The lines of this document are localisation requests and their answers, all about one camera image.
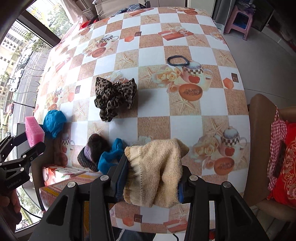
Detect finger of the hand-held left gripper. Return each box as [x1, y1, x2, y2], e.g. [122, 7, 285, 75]
[0, 131, 28, 153]
[13, 142, 46, 164]

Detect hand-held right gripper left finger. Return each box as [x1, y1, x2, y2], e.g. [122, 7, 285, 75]
[29, 153, 130, 241]

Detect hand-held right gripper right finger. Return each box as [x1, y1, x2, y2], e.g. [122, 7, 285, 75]
[177, 166, 270, 241]

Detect white cardboard box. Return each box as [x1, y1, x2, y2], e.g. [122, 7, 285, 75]
[16, 122, 56, 209]

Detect pink sponge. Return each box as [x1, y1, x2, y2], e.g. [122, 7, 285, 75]
[25, 116, 45, 147]

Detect beige knitted sock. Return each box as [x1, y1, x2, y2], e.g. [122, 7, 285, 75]
[123, 138, 189, 208]

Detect person's left hand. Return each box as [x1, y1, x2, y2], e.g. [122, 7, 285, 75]
[0, 189, 22, 217]

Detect blue fabric piece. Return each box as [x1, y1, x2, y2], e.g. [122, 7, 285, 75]
[97, 138, 126, 174]

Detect crumpled blue plastic glove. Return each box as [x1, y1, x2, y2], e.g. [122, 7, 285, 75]
[43, 110, 67, 139]

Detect squirrel print tissue pack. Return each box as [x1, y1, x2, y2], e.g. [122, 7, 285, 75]
[42, 164, 102, 187]

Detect purple and dark knitted sock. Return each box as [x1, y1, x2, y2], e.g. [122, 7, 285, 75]
[77, 134, 111, 172]

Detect pink patterned carton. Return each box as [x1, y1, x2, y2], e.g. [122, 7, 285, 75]
[39, 173, 102, 211]

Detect person's legs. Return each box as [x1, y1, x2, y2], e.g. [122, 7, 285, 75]
[116, 228, 158, 241]

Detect leopard print scrunchie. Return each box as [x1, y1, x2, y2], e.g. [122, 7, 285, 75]
[94, 77, 137, 122]

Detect brown wooden chair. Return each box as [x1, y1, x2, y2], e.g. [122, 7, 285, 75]
[240, 94, 296, 232]

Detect red patterned cushion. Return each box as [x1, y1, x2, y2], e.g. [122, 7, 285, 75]
[267, 123, 296, 210]

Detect red checked cloth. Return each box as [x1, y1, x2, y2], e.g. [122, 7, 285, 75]
[267, 105, 288, 190]

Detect light curtain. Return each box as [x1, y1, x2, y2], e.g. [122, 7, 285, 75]
[58, 0, 93, 14]

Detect wicker basket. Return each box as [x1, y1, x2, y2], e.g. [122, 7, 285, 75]
[82, 8, 95, 20]

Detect checkered printed tablecloth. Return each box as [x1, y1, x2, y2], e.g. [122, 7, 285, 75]
[35, 7, 251, 234]

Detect grey chair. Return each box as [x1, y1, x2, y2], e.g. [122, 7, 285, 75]
[95, 0, 151, 15]

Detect dark plaid cloth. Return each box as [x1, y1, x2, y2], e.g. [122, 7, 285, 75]
[114, 7, 154, 16]

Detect pink plastic stool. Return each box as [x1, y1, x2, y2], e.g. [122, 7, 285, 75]
[223, 5, 256, 41]

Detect black hair tie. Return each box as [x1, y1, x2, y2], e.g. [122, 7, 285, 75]
[167, 56, 189, 67]

